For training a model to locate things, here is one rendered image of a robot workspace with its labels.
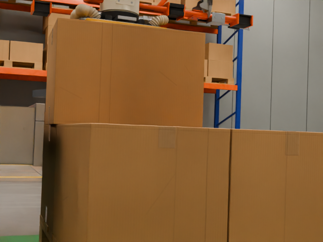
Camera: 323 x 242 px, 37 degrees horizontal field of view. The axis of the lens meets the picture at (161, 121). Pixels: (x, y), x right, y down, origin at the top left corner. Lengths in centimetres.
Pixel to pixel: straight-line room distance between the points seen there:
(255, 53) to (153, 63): 1042
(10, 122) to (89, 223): 54
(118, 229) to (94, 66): 79
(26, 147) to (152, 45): 65
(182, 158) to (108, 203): 23
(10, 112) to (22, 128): 6
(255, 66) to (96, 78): 1050
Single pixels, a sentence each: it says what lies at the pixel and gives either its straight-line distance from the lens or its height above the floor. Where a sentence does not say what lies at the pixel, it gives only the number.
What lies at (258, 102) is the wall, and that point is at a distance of 1220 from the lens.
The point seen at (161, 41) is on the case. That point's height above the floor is 89.
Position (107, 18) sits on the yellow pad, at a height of 98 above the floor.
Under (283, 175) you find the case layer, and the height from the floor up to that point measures 41.
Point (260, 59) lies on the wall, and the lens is 1232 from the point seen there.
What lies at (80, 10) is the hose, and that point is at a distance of 198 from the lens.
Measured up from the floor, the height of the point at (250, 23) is 106.
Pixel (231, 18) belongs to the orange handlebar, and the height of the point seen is 107.
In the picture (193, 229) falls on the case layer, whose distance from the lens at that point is 132.
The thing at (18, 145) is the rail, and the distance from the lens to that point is 163.
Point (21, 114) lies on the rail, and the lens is 163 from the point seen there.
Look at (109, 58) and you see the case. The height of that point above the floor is 81.
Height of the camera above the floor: 52
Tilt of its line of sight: 1 degrees up
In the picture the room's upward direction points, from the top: 2 degrees clockwise
